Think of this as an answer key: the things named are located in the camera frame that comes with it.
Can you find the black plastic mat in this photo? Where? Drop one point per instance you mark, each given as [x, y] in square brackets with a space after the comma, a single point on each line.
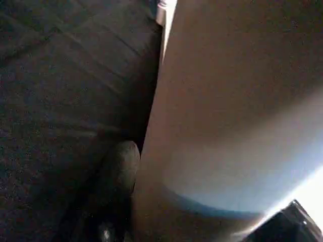
[63, 75]

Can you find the white plastic table leg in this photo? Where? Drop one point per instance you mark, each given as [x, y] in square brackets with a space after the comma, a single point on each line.
[227, 113]

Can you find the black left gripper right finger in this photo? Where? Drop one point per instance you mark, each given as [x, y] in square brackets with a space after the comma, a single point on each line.
[290, 224]

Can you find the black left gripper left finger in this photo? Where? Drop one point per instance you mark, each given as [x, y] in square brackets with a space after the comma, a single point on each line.
[108, 196]

